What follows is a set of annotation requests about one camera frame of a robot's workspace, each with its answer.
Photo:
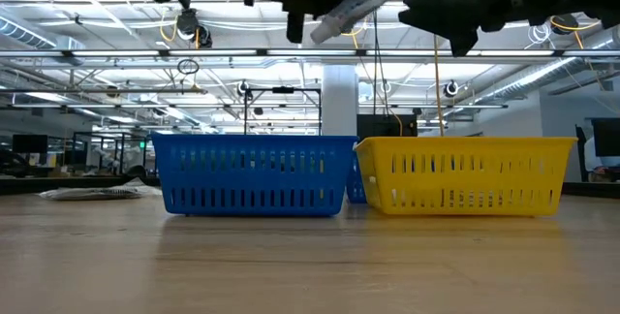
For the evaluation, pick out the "black disc in clear bag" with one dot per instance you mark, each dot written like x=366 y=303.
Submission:
x=97 y=193

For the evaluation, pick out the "black display screen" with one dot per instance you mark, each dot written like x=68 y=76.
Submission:
x=382 y=125

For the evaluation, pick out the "black computer monitor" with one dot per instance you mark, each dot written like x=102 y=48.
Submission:
x=608 y=137
x=29 y=143

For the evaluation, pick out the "overhead LED light bar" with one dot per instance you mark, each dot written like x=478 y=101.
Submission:
x=213 y=53

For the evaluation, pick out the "blue slotted plastic basket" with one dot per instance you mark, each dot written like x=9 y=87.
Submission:
x=356 y=188
x=252 y=149

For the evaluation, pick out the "yellow slotted plastic basket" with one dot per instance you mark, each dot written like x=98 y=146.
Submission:
x=465 y=149

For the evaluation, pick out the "white travel toothpaste tube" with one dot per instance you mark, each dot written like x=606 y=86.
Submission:
x=349 y=13

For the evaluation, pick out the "white building pillar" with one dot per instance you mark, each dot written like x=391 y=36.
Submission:
x=339 y=101

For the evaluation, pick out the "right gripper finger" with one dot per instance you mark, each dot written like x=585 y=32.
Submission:
x=431 y=6

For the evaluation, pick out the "black metal stand frame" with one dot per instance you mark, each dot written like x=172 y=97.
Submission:
x=283 y=89

